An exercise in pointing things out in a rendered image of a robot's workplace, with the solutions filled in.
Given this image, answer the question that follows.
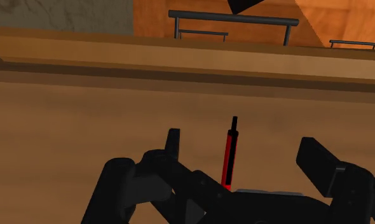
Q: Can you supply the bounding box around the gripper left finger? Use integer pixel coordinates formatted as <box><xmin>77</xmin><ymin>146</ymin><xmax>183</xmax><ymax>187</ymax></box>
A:
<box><xmin>80</xmin><ymin>128</ymin><xmax>234</xmax><ymax>224</ymax></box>

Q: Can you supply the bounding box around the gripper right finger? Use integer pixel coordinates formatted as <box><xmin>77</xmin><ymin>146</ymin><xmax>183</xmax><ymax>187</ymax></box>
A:
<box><xmin>295</xmin><ymin>136</ymin><xmax>375</xmax><ymax>224</ymax></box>

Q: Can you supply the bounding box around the red and black pen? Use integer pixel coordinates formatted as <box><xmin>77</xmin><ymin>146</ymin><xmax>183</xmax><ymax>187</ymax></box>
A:
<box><xmin>220</xmin><ymin>116</ymin><xmax>240</xmax><ymax>191</ymax></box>

